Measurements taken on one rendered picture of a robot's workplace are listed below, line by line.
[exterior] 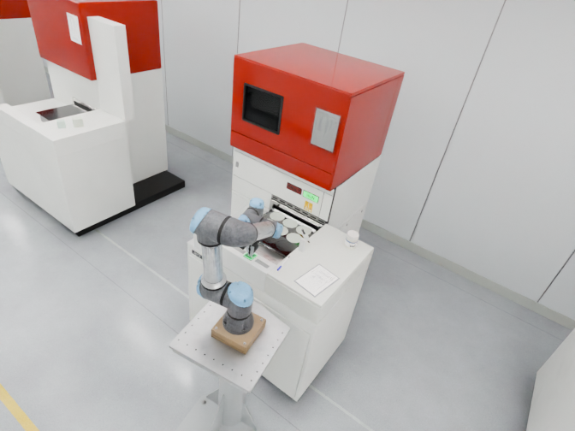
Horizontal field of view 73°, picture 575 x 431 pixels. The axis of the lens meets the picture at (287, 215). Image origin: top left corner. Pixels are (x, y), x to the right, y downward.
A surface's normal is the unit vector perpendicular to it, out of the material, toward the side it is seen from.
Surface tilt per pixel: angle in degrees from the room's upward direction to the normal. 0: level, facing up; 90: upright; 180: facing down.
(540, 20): 90
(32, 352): 0
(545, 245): 90
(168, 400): 0
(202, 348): 0
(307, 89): 90
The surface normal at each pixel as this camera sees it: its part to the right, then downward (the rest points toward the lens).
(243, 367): 0.12, -0.81
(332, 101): -0.58, 0.41
